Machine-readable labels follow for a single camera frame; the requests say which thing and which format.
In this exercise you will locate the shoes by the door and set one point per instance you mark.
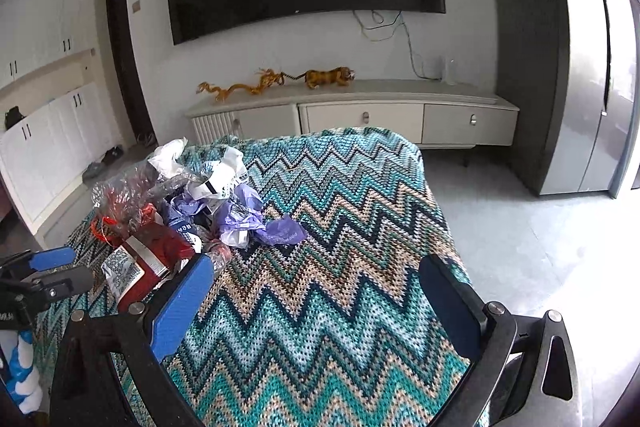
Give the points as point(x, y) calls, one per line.
point(97, 167)

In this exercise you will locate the white plastic bag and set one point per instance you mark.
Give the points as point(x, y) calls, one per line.
point(210, 179)

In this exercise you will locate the clear crinkled plastic wrapper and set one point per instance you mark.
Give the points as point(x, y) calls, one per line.
point(119, 200)

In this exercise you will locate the white wall cupboards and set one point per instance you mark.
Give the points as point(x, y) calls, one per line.
point(57, 116)

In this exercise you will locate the white router on cabinet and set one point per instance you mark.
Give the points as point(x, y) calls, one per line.
point(449, 71)

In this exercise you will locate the white tv cabinet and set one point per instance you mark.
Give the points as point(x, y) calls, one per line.
point(428, 114)

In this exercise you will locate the silver refrigerator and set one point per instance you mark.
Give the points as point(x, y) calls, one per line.
point(597, 112)

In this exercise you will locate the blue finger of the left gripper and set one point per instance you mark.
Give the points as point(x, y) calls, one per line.
point(49, 287)
point(29, 262)

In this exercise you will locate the red snack bag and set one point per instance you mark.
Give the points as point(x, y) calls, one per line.
point(146, 259)

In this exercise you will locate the golden dragon figurine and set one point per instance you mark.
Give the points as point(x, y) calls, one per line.
point(267, 79)

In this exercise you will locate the zigzag knitted table cover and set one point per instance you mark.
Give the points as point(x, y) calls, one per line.
point(336, 330)

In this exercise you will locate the purple plastic bag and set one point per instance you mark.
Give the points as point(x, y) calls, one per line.
point(232, 215)

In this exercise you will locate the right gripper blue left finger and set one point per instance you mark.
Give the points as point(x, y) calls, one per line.
point(166, 317)

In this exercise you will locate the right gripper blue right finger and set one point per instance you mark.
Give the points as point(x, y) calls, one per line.
point(476, 329)

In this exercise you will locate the left hand blue white glove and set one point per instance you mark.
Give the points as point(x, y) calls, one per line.
point(18, 366)

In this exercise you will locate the golden tiger figurine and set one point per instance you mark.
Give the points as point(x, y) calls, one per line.
point(341, 76)

